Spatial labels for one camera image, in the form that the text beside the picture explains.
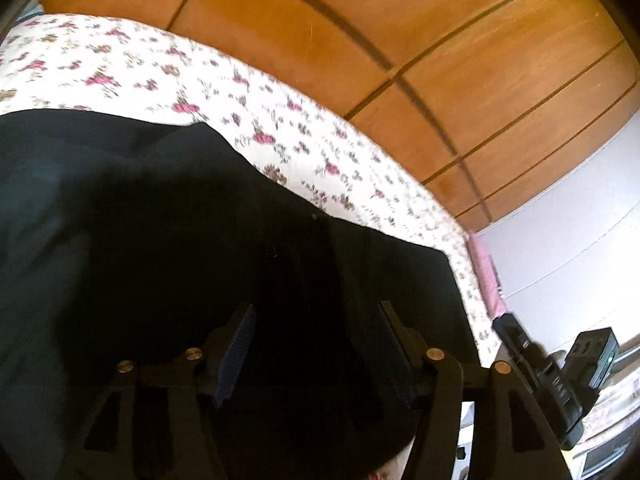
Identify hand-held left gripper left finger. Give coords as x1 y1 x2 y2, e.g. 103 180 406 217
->
65 302 258 480

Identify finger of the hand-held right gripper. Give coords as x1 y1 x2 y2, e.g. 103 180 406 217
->
492 312 540 362

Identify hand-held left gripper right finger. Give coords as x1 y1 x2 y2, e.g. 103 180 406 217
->
377 300 571 480

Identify black pants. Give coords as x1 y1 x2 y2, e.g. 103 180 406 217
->
0 110 481 480

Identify wooden wardrobe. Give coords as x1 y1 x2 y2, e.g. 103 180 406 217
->
35 0 640 233

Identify floral bedsheet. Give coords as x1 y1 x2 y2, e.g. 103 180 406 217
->
0 12 506 366

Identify white bed frame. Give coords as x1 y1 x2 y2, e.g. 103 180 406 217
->
575 425 640 480

